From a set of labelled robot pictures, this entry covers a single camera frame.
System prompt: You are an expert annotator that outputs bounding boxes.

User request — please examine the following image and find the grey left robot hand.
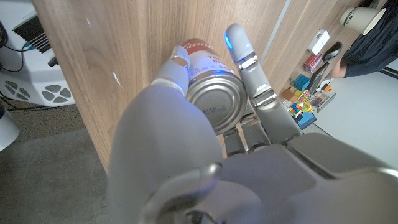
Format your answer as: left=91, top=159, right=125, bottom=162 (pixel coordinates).
left=107, top=23, right=398, bottom=224

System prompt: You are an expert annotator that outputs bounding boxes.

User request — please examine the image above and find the red white soup can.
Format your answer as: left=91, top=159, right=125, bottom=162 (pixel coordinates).
left=178, top=37, right=249, bottom=136

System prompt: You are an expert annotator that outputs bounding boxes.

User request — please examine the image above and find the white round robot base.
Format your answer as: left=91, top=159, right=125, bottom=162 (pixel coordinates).
left=0, top=0, right=76, bottom=108

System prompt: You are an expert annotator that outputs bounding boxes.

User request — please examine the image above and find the colourful puzzle cube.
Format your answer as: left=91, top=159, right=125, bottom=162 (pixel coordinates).
left=288, top=102, right=304, bottom=118

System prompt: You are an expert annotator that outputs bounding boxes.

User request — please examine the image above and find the small blue box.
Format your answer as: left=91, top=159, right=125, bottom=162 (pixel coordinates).
left=296, top=111, right=318, bottom=131

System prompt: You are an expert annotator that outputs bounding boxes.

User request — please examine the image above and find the blue cube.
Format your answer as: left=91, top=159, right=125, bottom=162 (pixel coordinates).
left=292, top=73, right=311, bottom=92

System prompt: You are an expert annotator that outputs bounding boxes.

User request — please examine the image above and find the black keyboard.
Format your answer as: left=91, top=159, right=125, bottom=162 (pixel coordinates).
left=307, top=62, right=330, bottom=96

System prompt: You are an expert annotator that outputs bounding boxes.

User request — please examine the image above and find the small red box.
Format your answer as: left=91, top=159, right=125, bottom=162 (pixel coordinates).
left=303, top=53, right=324, bottom=74

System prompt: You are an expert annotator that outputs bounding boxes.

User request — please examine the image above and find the small white flat box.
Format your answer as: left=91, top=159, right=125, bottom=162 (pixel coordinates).
left=307, top=29, right=330, bottom=56

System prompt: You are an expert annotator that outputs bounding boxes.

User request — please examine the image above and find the black finned electronics module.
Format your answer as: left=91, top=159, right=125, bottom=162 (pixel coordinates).
left=12, top=14, right=52, bottom=54

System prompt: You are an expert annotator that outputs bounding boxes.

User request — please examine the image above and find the black computer mouse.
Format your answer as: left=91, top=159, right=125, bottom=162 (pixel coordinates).
left=322, top=41, right=343, bottom=62

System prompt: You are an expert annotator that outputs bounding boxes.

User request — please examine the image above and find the seated person dark shirt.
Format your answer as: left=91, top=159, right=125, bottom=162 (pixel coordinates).
left=326, top=0, right=398, bottom=78

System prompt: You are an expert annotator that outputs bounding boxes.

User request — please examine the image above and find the white paper cup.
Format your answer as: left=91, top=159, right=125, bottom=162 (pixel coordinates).
left=339, top=6, right=387, bottom=35

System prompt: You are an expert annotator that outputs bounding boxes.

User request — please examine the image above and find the colourful stacking ring toy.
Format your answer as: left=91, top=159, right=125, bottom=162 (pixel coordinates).
left=297, top=89, right=315, bottom=113

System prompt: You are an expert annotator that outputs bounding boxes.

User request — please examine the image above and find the black base cable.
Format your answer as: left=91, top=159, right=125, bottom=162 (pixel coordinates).
left=0, top=21, right=32, bottom=72

